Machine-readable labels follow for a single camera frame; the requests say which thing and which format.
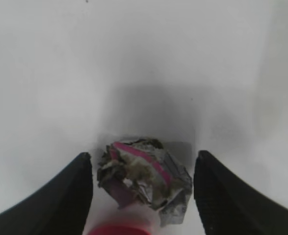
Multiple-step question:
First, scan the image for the pinkish paper ball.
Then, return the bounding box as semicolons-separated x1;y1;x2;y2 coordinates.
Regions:
97;138;193;227

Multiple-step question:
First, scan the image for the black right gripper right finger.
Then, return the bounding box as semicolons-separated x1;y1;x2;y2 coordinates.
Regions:
194;150;288;235

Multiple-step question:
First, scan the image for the pink pencil sharpener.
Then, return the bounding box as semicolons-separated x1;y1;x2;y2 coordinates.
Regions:
87;221;152;235

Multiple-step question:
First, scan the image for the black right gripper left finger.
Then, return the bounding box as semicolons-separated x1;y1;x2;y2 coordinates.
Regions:
0;152;93;235

